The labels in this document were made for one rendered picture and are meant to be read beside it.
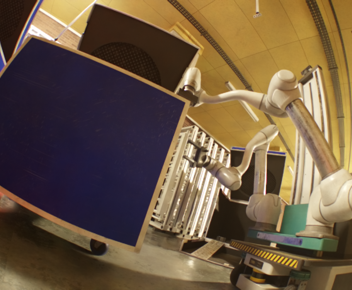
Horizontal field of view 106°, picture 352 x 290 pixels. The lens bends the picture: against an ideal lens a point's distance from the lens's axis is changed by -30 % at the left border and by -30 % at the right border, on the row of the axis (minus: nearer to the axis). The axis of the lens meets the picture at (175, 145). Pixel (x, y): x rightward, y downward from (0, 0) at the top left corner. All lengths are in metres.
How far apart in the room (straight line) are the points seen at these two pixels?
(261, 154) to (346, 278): 1.15
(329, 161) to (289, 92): 0.36
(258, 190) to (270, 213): 0.30
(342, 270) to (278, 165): 2.40
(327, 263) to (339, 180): 0.38
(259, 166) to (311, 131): 0.81
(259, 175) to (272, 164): 1.67
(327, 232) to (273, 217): 0.47
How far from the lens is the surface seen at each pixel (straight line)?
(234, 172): 1.21
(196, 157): 1.19
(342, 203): 0.81
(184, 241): 2.15
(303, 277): 0.98
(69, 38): 4.88
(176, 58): 1.72
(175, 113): 0.96
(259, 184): 1.57
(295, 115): 0.92
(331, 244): 1.02
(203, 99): 1.31
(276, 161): 3.20
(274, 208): 1.35
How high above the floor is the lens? 0.39
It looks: 20 degrees up
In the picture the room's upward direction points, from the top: 19 degrees clockwise
